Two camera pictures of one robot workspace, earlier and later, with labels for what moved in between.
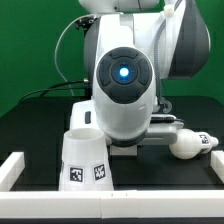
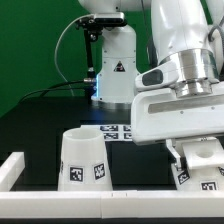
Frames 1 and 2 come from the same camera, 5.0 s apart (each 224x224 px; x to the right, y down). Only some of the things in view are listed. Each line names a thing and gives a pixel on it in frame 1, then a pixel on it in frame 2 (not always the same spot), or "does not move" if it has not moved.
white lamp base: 117,151 → 204,159
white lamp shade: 85,164 does not move
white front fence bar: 112,204 does not move
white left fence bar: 11,169 does not move
